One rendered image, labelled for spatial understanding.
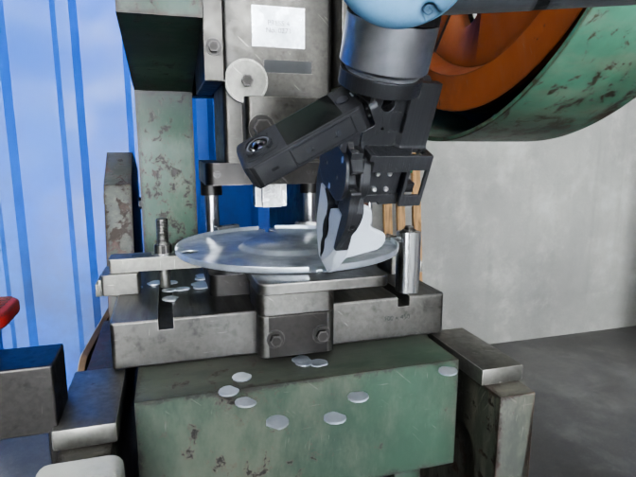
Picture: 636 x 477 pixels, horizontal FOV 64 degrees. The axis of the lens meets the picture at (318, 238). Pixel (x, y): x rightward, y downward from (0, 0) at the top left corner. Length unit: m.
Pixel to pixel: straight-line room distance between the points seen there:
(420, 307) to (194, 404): 0.34
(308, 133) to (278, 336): 0.30
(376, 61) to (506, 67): 0.43
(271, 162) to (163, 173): 0.53
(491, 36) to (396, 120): 0.48
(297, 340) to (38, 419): 0.29
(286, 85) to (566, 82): 0.36
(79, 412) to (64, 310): 1.42
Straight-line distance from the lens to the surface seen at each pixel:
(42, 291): 2.00
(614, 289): 2.94
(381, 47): 0.41
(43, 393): 0.58
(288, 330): 0.65
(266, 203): 0.76
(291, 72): 0.71
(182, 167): 0.94
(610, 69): 0.75
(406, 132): 0.47
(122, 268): 0.77
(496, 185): 2.38
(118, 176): 1.06
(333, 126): 0.43
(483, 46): 0.94
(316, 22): 0.73
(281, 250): 0.62
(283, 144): 0.43
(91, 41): 1.93
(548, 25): 0.77
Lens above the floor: 0.91
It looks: 10 degrees down
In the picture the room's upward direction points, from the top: straight up
